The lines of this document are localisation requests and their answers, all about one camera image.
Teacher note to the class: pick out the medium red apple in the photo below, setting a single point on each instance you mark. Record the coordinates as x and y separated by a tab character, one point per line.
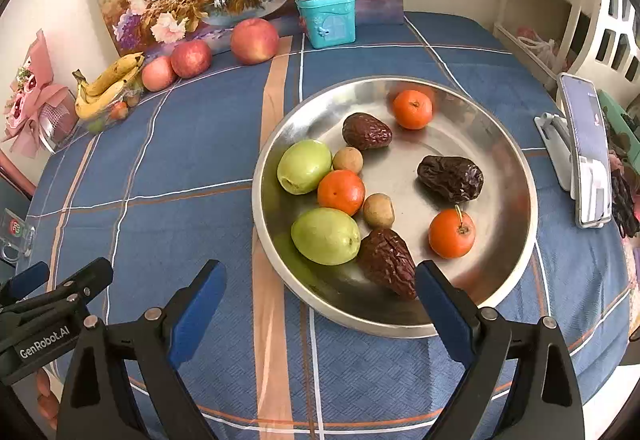
191	58

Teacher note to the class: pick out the blue plaid tablecloth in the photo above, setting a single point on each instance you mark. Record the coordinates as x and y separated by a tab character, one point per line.
175	169

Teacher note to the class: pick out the large red apple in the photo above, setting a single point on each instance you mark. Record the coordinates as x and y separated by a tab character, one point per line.
254	41

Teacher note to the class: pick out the green jujube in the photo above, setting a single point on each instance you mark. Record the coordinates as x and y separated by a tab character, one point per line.
303	166
326	236

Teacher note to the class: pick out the green tray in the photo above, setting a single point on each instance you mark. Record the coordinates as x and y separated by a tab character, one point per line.
620	119

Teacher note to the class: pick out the tan longan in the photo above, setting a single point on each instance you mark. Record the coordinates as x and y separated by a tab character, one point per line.
347	159
378	211

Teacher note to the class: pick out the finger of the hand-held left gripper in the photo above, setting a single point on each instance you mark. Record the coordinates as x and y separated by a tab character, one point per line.
27	277
87	277

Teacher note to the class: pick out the steel plate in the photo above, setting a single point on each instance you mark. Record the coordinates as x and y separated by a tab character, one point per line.
400	154

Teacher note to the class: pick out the small orange with stem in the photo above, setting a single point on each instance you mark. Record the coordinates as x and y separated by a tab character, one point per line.
450	235

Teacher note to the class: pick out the smartphone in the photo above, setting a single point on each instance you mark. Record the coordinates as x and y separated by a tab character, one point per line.
590	154

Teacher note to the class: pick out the black scissors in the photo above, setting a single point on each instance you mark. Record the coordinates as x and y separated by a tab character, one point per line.
625	205

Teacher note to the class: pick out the small red apple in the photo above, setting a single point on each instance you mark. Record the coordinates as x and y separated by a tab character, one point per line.
157	73

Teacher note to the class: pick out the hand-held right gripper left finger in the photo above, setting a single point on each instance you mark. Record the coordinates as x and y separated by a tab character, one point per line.
200	305

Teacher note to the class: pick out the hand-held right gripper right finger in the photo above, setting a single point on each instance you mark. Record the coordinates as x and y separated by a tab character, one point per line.
445	315

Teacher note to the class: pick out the pink flower bouquet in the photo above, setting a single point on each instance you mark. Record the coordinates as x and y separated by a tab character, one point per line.
30	104

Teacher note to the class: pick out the reddish brown dried date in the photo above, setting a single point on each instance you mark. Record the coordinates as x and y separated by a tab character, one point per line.
366	130
390	262

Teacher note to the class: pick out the teal plastic box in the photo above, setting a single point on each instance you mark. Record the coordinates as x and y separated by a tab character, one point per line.
327	22

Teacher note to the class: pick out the person's left hand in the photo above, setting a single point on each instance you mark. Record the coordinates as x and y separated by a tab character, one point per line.
47	400

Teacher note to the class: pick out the clear fruit bowl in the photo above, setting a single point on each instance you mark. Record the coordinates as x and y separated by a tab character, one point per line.
112	115

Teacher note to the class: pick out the white plastic bag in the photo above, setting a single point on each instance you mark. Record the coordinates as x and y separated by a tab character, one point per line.
540	47

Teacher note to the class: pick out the white phone stand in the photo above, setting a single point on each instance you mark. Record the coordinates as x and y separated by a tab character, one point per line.
552	144

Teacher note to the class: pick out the clear card stand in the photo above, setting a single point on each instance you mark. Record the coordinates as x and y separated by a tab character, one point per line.
15	232

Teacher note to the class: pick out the dark wrinkled dried date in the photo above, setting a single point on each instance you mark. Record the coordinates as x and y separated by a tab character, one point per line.
450	178

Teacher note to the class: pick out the bunch of bananas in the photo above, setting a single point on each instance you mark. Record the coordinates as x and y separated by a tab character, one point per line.
105	87

